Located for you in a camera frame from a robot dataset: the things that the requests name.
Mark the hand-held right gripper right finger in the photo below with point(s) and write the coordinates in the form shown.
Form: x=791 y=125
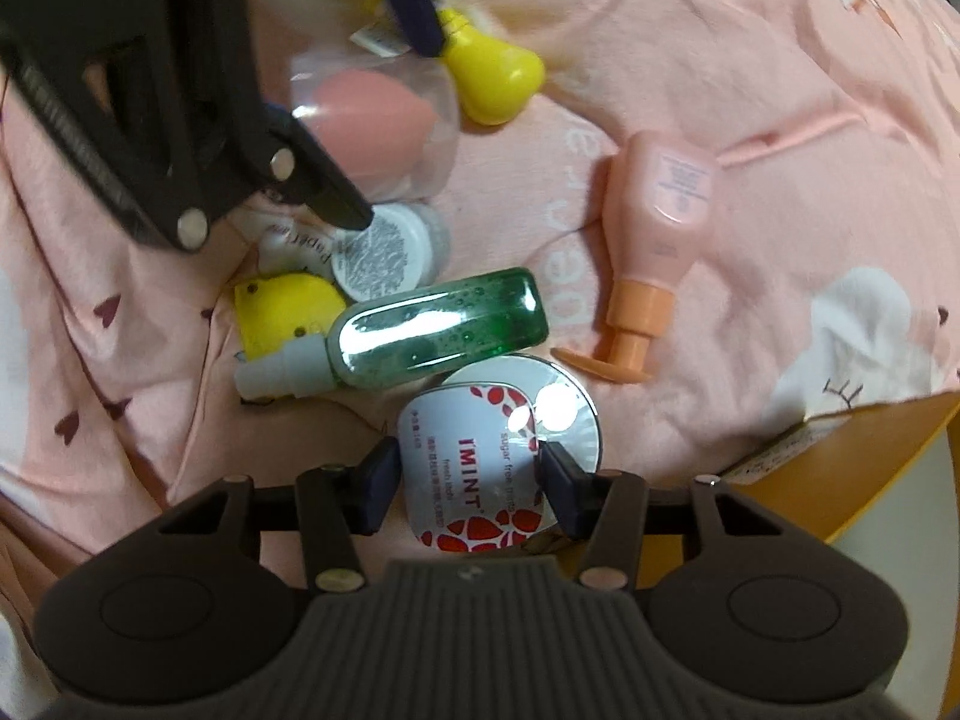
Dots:
x=559 y=481

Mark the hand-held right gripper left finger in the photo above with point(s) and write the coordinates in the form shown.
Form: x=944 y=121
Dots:
x=379 y=481

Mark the round silver compact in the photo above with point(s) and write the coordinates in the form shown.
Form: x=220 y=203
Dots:
x=581 y=427

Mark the white mint tin red print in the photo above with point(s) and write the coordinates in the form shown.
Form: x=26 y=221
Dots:
x=465 y=465

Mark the yellow bulb-shaped bottle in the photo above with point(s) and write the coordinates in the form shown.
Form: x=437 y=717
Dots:
x=491 y=75

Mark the clear case with pink sponge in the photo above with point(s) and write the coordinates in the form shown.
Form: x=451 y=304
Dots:
x=375 y=112

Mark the yellow round case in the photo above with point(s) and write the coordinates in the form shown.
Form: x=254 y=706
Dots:
x=277 y=315

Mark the green gel bottle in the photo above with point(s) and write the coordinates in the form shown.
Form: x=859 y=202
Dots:
x=435 y=330

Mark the small white labelled jar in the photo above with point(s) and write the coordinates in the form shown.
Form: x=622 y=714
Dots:
x=386 y=255

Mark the white cardboard box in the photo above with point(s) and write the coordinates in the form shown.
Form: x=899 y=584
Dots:
x=862 y=465

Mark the pink printed blanket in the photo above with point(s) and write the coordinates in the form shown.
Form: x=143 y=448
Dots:
x=750 y=52

